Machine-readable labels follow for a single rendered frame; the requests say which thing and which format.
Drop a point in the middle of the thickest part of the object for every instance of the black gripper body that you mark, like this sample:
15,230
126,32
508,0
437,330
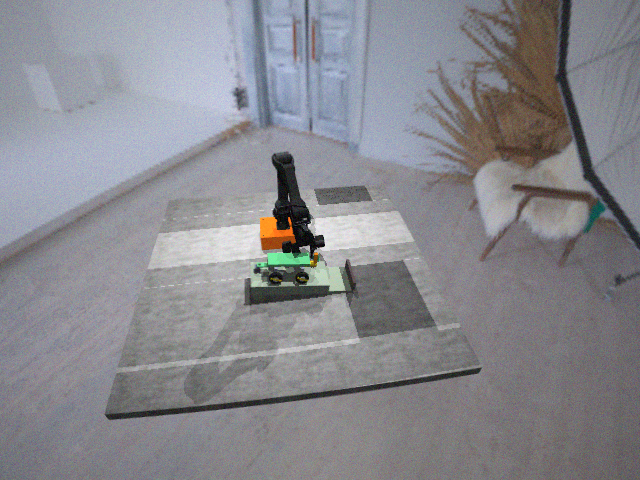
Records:
317,242

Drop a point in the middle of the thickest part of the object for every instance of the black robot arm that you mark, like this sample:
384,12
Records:
295,209

